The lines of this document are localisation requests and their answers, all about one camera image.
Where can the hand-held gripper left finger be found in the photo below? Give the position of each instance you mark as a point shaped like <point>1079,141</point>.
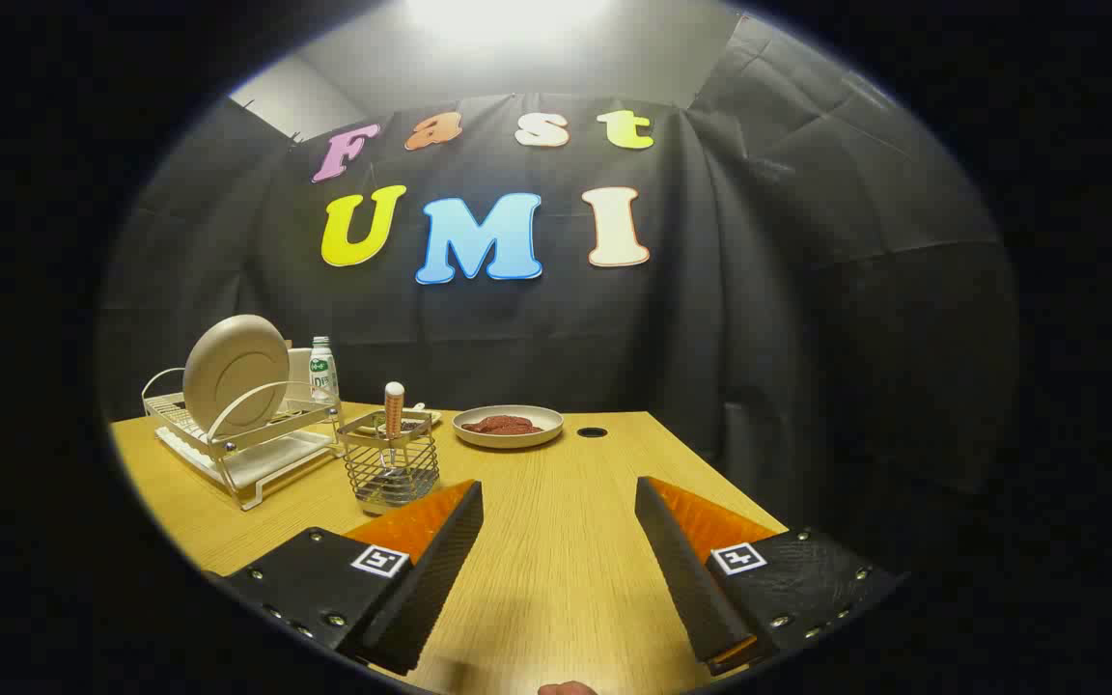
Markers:
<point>430,589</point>

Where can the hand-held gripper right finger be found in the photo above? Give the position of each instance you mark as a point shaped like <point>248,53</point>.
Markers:
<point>686,579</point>

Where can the beige round plate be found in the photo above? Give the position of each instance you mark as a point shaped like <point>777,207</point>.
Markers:
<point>233,372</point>

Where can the beige dish with meat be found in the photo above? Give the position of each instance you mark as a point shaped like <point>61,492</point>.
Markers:
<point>517,440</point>

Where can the red meat patty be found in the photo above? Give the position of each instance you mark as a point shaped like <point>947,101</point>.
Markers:
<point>520,425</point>
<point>479,426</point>

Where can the white divided tray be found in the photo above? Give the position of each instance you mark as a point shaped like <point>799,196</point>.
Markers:
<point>426,418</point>

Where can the white drip tray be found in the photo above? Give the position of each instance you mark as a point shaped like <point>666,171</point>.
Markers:
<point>271,461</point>

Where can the white bottle green label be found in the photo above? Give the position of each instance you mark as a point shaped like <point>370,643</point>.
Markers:
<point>323,372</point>

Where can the white toaster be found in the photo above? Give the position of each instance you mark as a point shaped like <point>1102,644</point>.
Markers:
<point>299,372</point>

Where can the black backdrop cloth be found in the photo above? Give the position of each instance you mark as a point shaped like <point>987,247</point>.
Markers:
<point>807,338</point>

